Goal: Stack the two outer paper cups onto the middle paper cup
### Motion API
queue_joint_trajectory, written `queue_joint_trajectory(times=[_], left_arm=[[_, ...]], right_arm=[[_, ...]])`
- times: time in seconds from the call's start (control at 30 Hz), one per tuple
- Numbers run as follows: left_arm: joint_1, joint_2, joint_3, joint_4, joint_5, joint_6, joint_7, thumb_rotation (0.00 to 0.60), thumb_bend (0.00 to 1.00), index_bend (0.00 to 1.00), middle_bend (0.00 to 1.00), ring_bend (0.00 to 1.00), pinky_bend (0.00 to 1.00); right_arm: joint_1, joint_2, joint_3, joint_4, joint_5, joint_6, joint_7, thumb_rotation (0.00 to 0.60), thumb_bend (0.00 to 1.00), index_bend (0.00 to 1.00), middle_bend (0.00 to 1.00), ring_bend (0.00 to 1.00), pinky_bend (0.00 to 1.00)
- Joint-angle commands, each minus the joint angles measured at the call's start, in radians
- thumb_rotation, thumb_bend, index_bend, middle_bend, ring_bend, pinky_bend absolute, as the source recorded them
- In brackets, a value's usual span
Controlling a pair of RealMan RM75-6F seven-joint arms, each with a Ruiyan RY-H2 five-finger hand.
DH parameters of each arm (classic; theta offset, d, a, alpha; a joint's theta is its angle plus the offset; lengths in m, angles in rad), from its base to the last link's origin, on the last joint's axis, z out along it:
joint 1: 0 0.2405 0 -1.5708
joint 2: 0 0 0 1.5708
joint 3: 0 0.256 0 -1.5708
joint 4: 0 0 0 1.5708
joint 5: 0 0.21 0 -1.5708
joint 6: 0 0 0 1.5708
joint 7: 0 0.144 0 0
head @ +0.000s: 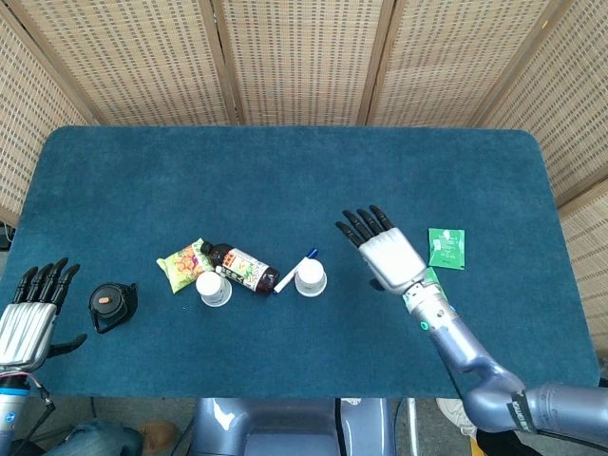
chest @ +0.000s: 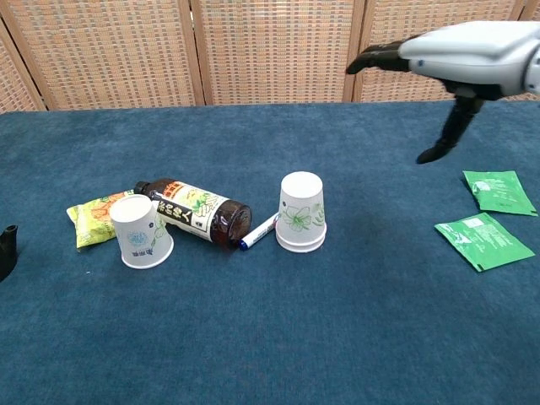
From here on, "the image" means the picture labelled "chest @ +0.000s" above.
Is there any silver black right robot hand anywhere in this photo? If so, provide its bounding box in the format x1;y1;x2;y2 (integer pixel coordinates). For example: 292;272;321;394
346;19;533;165

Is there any white paper cup green flower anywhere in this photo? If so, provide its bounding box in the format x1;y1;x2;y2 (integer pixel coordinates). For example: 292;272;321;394
275;171;328;248

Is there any white paper cup blue flower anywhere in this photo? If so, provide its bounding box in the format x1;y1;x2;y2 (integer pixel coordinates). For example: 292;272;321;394
109;194;175;270

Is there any green sachet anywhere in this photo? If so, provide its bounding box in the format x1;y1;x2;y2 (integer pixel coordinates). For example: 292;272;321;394
434;212;536;273
462;170;539;218

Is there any woven bamboo folding screen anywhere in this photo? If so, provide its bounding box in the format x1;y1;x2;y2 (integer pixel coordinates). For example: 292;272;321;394
0;0;540;113

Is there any white marker blue cap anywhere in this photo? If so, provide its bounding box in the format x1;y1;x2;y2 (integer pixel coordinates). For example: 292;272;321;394
239;212;280;251

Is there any brown tea bottle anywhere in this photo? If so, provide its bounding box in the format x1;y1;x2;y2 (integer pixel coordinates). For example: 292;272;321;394
133;177;252;252

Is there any blue carpet table mat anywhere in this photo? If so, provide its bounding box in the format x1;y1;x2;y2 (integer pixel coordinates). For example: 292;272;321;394
0;100;540;405

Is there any yellow green snack packet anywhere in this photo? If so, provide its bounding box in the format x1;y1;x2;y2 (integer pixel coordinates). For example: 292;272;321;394
66;189;136;253

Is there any black flask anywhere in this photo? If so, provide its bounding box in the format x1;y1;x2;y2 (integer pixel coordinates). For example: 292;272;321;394
0;224;19;283

